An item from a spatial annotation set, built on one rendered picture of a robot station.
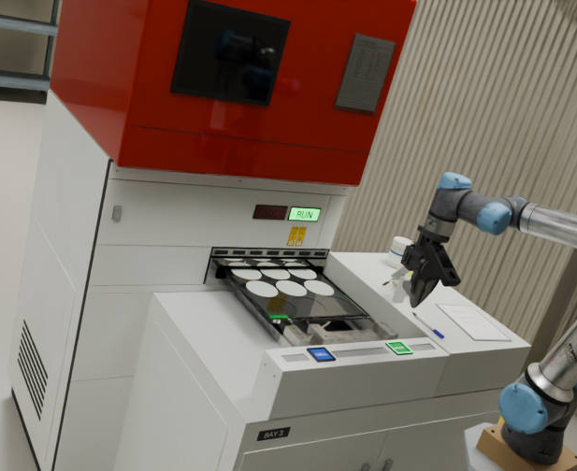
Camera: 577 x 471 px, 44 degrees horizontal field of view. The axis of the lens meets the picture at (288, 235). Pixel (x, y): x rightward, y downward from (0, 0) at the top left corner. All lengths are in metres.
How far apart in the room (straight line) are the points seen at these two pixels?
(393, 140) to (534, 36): 1.13
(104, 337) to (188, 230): 0.41
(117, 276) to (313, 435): 0.72
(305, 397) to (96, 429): 0.87
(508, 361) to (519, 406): 0.54
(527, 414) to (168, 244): 1.09
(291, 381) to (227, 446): 0.23
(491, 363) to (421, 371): 0.28
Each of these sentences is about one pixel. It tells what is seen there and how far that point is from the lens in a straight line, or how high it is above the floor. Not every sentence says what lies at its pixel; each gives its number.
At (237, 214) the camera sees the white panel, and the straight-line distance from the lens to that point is 2.18.
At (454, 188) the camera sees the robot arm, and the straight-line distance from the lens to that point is 1.77.
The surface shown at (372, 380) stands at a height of 0.90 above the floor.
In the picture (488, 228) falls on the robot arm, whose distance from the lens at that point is 1.74.
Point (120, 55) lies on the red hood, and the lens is 1.97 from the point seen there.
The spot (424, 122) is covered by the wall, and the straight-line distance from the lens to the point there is 4.68.
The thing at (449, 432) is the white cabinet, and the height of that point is 0.68.
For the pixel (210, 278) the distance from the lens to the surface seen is 2.23.
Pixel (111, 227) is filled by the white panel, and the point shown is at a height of 1.03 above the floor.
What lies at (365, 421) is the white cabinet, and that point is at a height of 0.77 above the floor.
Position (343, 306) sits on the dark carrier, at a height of 0.90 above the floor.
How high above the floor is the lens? 1.82
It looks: 20 degrees down
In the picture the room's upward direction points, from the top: 16 degrees clockwise
